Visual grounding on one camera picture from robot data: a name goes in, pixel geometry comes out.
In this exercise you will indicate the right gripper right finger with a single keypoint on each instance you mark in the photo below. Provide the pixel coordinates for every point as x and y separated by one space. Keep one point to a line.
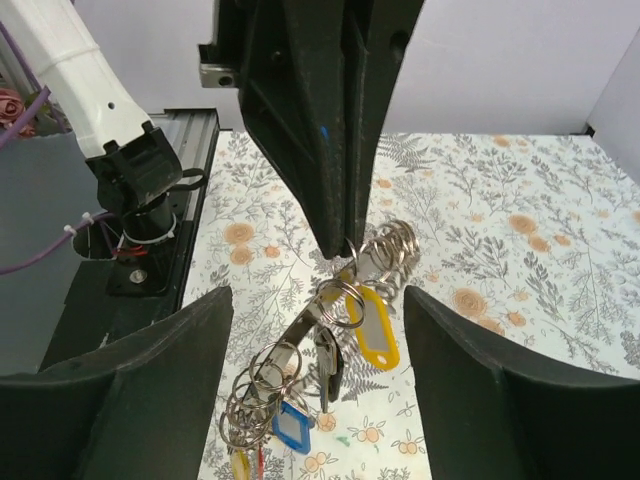
493 409

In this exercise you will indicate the silver keyring with keys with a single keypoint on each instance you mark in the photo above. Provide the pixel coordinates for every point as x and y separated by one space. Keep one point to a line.
355 304

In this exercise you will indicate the floral table mat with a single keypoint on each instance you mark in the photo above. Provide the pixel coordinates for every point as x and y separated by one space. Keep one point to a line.
533 237

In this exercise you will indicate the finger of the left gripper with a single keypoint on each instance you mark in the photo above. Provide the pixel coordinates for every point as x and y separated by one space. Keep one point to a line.
291 94
376 36

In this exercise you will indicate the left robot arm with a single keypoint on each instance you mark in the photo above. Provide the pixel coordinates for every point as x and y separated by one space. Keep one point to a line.
58 46

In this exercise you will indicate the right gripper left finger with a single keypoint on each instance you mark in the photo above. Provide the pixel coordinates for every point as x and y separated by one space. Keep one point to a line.
138 408

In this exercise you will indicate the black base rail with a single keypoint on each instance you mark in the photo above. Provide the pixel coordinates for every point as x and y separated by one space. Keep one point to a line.
136 259

